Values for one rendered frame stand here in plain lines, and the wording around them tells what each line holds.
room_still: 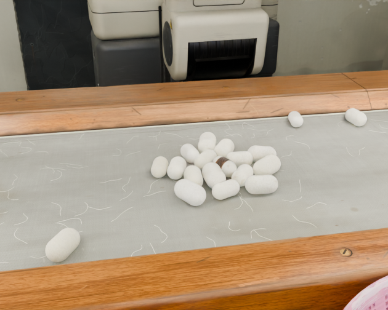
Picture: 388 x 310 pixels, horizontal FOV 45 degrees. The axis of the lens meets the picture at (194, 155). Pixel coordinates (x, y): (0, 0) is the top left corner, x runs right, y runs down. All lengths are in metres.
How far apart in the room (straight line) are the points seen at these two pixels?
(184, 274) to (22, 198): 0.22
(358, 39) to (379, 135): 2.39
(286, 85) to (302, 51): 2.12
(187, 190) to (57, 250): 0.14
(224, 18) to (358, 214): 0.69
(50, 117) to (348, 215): 0.40
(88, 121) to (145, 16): 0.73
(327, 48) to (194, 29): 1.94
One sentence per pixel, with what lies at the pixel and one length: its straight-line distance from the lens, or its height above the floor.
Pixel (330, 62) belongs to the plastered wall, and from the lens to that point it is 2.98.
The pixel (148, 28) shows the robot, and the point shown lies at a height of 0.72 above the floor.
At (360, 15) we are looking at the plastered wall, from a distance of 3.01.
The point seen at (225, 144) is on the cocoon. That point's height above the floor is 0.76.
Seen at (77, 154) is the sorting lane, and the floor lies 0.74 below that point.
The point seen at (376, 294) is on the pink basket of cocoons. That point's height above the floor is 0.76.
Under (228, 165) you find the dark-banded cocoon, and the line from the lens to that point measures 0.52.
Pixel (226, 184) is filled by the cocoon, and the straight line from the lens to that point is 0.48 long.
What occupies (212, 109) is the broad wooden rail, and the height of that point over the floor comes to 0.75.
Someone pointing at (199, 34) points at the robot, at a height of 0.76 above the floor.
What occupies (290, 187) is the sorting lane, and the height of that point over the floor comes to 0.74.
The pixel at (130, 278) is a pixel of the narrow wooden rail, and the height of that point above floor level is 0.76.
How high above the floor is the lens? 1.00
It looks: 27 degrees down
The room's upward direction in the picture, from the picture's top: straight up
